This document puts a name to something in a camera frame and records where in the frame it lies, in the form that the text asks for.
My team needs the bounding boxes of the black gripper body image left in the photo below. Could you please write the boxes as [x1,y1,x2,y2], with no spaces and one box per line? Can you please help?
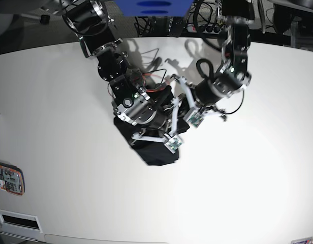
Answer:
[136,106,173,137]

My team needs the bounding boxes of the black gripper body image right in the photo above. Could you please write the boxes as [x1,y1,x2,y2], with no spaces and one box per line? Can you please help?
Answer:
[192,78,223,110]

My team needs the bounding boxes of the black T-shirt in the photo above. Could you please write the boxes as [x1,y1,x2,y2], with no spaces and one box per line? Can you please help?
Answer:
[113,86,190,167]

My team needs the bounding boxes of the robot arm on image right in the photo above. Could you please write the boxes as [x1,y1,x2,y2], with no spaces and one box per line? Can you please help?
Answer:
[193,1,255,108]

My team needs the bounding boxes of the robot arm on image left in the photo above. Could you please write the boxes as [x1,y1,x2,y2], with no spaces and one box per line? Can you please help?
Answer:
[58,1,172,137]

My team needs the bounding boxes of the blue plastic bin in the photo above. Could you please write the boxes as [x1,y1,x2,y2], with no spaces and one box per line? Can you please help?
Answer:
[114,0,193,17]

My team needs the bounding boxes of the sticker at bottom edge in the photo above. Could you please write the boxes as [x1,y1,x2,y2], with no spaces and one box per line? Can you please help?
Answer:
[291,237,313,244]

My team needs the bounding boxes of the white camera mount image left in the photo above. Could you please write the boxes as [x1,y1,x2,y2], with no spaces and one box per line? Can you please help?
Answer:
[131,97,183,154]

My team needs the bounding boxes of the white camera mount image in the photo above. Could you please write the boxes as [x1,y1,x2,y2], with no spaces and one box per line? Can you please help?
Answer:
[131,97,183,154]
[170,74,228,128]

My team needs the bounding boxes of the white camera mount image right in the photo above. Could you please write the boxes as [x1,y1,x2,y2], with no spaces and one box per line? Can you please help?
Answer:
[170,74,228,128]

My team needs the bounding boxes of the white power strip red switch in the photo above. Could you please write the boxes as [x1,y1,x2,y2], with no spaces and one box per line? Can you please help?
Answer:
[186,24,224,35]

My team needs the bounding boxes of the white table cable grommet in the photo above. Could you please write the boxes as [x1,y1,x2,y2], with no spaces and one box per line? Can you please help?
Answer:
[0,209,43,233]

